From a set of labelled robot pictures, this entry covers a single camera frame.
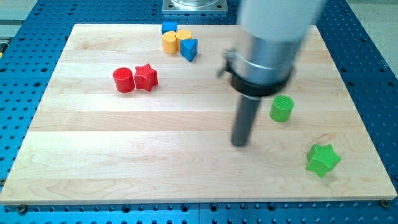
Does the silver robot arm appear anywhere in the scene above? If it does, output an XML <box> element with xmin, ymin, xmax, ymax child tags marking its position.
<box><xmin>223</xmin><ymin>0</ymin><xmax>326</xmax><ymax>98</ymax></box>

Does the red star block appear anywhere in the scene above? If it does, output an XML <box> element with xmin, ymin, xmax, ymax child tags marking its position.
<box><xmin>134</xmin><ymin>63</ymin><xmax>159</xmax><ymax>91</ymax></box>

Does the green star block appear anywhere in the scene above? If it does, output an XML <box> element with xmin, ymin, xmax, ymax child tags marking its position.
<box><xmin>305</xmin><ymin>144</ymin><xmax>341</xmax><ymax>178</ymax></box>

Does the black pusher rod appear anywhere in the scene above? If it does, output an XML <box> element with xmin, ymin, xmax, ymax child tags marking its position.
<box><xmin>231</xmin><ymin>95</ymin><xmax>261</xmax><ymax>147</ymax></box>

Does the blue triangle block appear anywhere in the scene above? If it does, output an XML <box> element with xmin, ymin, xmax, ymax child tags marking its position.
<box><xmin>180</xmin><ymin>39</ymin><xmax>198</xmax><ymax>62</ymax></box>

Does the yellow half-round block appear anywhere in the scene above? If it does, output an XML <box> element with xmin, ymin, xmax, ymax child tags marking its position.
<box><xmin>162</xmin><ymin>31</ymin><xmax>177</xmax><ymax>54</ymax></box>

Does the yellow hexagon block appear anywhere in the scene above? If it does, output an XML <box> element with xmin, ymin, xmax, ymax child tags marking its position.
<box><xmin>175</xmin><ymin>29</ymin><xmax>192</xmax><ymax>50</ymax></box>

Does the red cylinder block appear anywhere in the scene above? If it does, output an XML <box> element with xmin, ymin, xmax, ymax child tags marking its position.
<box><xmin>113</xmin><ymin>67</ymin><xmax>136</xmax><ymax>93</ymax></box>

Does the green cylinder block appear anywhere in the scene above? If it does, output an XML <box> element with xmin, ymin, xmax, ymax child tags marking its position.
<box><xmin>269</xmin><ymin>95</ymin><xmax>294</xmax><ymax>123</ymax></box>

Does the blue cube block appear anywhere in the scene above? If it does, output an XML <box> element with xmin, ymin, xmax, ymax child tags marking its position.
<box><xmin>161</xmin><ymin>21</ymin><xmax>178</xmax><ymax>34</ymax></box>

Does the wooden board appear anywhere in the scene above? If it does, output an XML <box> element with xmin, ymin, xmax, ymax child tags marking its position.
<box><xmin>1</xmin><ymin>24</ymin><xmax>397</xmax><ymax>205</ymax></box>

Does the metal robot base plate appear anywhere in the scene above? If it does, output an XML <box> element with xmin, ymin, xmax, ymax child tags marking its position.
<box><xmin>162</xmin><ymin>0</ymin><xmax>228</xmax><ymax>13</ymax></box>

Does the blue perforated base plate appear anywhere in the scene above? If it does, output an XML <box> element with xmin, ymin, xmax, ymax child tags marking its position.
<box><xmin>1</xmin><ymin>1</ymin><xmax>397</xmax><ymax>223</ymax></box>

